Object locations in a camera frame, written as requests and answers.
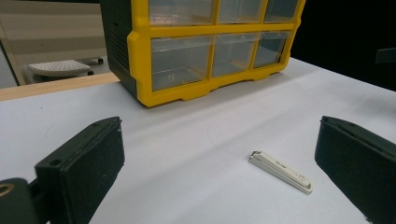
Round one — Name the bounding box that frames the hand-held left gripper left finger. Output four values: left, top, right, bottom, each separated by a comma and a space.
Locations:
35, 116, 126, 224

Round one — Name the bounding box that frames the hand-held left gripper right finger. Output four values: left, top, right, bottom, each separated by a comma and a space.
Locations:
314, 116, 396, 224

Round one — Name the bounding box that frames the white nail clipper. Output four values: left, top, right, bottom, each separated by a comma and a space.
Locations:
247, 150, 314, 195

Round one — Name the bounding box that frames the yellow drawer organizer cabinet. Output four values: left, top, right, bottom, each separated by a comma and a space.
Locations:
99, 0, 307, 108

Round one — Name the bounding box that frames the white perforated stool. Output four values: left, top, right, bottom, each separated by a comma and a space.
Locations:
27, 59, 94, 78

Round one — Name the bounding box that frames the clear plastic drawer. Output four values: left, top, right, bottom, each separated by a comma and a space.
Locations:
218, 0, 269, 25
211, 32, 261, 78
148, 0, 217, 27
150, 35, 215, 92
253, 30, 291, 69
263, 0, 300, 23

